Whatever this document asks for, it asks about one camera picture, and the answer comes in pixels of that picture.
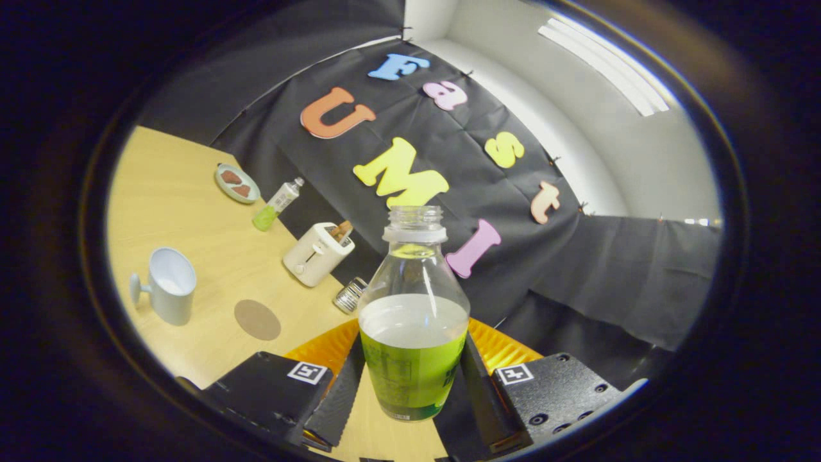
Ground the wooden table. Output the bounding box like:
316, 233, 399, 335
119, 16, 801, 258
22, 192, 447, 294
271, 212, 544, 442
106, 125, 450, 462

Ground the ceiling light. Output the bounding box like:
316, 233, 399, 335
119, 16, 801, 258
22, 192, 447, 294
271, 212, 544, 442
537, 18, 671, 117

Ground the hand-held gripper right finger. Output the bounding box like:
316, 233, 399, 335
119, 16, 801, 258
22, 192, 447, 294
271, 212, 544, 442
459, 318, 626, 458

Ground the brown round coaster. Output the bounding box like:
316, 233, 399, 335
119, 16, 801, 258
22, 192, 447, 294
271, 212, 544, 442
233, 299, 282, 341

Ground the white toaster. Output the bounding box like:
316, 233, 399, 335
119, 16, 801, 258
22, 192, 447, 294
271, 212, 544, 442
283, 222, 355, 287

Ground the clear juice bottle green label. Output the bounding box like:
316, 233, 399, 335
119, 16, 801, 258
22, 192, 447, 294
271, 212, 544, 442
357, 205, 471, 422

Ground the metal mesh holder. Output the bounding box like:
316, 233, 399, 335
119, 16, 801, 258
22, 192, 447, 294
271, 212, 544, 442
332, 277, 369, 314

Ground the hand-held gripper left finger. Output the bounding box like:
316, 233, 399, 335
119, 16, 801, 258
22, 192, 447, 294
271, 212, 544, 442
176, 319, 366, 450

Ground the pale green plate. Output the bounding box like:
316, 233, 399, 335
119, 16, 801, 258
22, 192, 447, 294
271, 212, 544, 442
214, 163, 261, 205

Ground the white cup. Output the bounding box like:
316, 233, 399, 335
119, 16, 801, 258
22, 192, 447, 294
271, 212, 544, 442
130, 247, 198, 327

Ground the small white green bottle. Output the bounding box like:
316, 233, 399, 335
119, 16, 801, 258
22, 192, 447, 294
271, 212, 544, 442
252, 177, 305, 232

